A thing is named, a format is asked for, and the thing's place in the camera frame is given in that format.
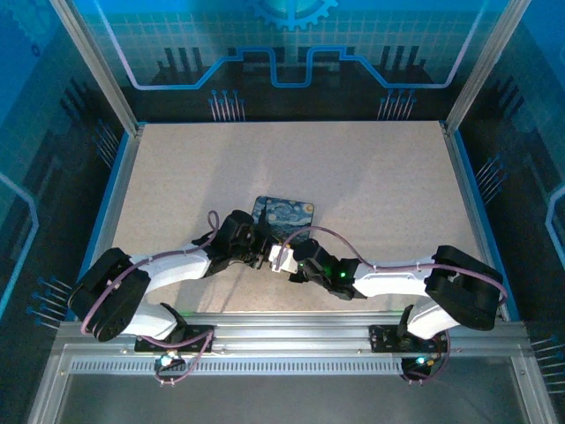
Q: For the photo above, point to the aluminium corner post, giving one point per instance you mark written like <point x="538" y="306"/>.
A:
<point x="97" y="66"/>
<point x="485" y="66"/>

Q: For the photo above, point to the aluminium side rail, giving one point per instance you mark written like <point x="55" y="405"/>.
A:
<point x="470" y="199"/>
<point x="117" y="199"/>

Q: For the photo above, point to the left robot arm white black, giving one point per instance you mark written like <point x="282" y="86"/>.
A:
<point x="176" y="265"/>

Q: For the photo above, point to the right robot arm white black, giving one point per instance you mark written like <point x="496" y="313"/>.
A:
<point x="388" y="278"/>

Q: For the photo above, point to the starry night picture mat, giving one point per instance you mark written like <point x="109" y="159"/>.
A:
<point x="287" y="216"/>

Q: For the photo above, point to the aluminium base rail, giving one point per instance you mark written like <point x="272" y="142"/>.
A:
<point x="287" y="333"/>

